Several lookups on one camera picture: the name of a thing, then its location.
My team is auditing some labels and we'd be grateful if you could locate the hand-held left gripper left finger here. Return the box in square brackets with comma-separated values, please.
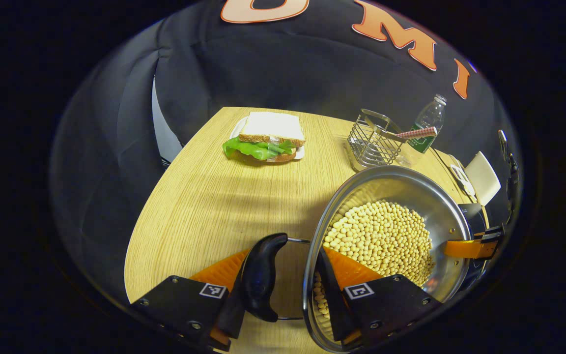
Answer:
[130, 248, 250, 353]

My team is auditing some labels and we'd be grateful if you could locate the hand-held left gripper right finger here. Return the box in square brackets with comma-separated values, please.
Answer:
[315, 246, 443, 352]

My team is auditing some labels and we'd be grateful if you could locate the steel pot with black handle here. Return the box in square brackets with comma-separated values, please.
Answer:
[240, 165, 474, 354]

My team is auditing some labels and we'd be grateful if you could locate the white toaster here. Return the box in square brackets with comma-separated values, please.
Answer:
[464, 151, 502, 207]

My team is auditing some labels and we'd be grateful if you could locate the small white divided dish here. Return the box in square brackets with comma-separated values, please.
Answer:
[449, 164, 476, 197]

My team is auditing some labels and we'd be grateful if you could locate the heap of soybeans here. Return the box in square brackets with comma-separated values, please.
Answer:
[312, 200, 436, 340]

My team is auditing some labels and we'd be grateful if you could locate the clear plastic bottle green label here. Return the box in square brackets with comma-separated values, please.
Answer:
[395, 94, 447, 169]

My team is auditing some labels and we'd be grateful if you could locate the white plate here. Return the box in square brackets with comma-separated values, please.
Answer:
[229, 117, 306, 161]

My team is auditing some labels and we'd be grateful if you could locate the sandwich with lettuce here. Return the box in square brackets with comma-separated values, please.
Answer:
[223, 112, 306, 164]

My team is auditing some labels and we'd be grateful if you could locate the utensil with red checkered handle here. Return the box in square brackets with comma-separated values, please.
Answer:
[363, 114, 439, 144]

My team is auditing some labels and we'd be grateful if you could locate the metal wire basket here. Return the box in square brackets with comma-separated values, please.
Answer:
[347, 109, 406, 172]

